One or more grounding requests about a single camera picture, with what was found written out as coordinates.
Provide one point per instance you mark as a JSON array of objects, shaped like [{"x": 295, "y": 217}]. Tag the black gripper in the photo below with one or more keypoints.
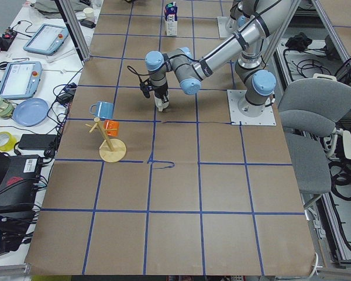
[{"x": 161, "y": 93}]

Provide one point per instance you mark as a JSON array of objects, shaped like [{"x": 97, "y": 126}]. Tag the white plastic cup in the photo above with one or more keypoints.
[{"x": 161, "y": 101}]

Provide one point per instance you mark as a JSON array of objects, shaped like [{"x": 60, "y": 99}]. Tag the whole milk carton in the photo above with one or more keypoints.
[{"x": 170, "y": 17}]

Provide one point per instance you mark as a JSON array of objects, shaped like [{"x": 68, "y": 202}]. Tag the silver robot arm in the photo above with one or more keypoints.
[{"x": 263, "y": 18}]

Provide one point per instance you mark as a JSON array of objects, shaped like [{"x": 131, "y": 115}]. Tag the paper cup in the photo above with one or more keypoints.
[{"x": 89, "y": 14}]

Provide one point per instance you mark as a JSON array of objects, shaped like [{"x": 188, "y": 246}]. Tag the blue mug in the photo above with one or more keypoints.
[{"x": 102, "y": 110}]

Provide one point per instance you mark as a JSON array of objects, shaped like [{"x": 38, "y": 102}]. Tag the orange mug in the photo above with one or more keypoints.
[{"x": 111, "y": 128}]

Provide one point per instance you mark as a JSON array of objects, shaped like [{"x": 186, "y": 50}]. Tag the upper teach pendant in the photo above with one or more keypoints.
[{"x": 47, "y": 40}]

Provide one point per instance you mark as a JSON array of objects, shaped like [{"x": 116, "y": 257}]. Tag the teach pendant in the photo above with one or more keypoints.
[
  {"x": 47, "y": 40},
  {"x": 20, "y": 80}
]

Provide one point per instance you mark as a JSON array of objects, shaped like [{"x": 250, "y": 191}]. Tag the blue plate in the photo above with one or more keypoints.
[{"x": 30, "y": 112}]

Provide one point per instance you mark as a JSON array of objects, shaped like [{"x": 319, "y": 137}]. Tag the lower teach pendant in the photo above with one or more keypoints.
[{"x": 20, "y": 80}]

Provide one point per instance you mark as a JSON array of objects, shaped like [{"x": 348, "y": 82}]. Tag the black power adapter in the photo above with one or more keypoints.
[{"x": 36, "y": 141}]

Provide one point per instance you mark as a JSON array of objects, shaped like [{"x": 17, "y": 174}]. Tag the grey office chair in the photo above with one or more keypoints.
[{"x": 312, "y": 105}]

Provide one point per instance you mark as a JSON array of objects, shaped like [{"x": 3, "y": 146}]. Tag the yellow tape roll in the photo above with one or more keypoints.
[{"x": 7, "y": 141}]

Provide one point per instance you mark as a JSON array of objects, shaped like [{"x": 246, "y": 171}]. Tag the black computer box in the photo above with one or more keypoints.
[{"x": 18, "y": 176}]

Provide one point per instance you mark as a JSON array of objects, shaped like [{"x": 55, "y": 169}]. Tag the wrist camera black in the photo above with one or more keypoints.
[{"x": 146, "y": 87}]

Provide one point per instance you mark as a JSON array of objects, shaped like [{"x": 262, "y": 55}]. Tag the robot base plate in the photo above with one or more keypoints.
[{"x": 244, "y": 113}]

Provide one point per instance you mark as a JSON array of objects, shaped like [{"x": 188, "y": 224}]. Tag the aluminium frame post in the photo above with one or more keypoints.
[{"x": 67, "y": 13}]

